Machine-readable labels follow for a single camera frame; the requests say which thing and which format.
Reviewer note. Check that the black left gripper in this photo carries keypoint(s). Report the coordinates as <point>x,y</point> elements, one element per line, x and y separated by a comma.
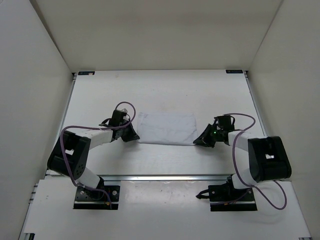
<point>133,136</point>

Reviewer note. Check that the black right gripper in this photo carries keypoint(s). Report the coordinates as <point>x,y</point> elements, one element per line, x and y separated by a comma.
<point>203,140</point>

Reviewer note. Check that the white skirt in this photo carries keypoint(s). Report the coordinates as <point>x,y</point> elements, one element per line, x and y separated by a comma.
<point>179,129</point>

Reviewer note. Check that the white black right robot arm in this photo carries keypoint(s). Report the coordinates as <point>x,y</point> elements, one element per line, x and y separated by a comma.
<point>247,159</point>

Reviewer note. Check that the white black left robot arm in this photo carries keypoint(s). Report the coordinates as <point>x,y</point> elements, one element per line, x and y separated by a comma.
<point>70,154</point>

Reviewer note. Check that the left corner sticker label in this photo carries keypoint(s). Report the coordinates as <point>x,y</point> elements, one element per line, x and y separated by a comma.
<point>86,73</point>

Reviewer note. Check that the corner sticker label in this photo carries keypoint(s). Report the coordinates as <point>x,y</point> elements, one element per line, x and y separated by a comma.
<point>86,73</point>
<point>234,71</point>

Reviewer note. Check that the right corner sticker label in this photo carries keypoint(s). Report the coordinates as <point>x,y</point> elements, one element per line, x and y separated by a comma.
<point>234,71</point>

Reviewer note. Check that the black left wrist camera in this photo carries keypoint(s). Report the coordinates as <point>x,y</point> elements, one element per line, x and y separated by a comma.
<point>118,115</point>

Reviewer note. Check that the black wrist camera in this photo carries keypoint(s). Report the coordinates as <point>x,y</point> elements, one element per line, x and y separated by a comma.
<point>224,122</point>
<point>118,115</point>

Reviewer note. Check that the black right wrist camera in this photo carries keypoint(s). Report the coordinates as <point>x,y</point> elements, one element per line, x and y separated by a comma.
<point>224,122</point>

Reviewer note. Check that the aluminium table rail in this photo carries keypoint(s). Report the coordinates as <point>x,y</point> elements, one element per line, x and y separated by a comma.
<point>164,178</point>

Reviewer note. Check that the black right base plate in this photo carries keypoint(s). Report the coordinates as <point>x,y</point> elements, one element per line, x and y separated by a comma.
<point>226,198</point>

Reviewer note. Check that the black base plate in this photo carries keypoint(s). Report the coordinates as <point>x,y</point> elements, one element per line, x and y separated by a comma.
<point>226,198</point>
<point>97,200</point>

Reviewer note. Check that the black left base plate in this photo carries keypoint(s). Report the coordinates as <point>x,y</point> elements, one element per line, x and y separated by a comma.
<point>97,200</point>

